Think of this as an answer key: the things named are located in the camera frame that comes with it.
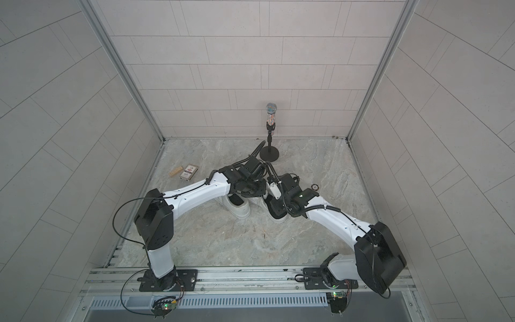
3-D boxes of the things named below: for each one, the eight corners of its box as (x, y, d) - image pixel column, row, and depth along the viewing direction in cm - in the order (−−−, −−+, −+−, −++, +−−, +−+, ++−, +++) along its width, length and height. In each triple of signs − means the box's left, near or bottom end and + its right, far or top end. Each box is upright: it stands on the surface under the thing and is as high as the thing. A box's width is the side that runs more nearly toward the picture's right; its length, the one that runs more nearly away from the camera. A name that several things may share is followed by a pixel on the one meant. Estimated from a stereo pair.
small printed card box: (179, 178, 101) (178, 176, 100) (189, 165, 106) (188, 163, 105) (189, 181, 100) (188, 179, 98) (199, 168, 105) (198, 166, 104)
